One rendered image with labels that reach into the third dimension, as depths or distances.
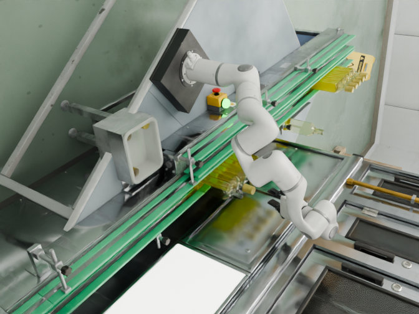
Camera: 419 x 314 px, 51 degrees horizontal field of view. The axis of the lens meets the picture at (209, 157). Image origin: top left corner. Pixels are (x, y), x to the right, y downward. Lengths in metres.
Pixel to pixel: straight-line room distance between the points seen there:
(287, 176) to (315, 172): 0.77
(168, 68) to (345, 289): 1.03
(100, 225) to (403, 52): 6.55
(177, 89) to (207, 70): 0.15
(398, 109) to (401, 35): 1.24
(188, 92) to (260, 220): 0.61
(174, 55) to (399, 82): 6.32
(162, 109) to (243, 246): 0.64
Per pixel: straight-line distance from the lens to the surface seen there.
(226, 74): 1.68
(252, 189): 1.77
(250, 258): 1.67
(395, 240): 1.88
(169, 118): 1.89
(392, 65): 7.76
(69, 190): 2.26
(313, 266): 1.71
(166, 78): 1.73
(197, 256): 1.69
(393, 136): 8.24
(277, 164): 1.39
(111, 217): 1.65
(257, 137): 1.43
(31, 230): 2.08
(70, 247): 1.58
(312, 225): 1.50
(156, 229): 1.70
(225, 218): 1.85
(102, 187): 1.70
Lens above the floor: 1.92
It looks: 32 degrees down
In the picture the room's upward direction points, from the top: 107 degrees clockwise
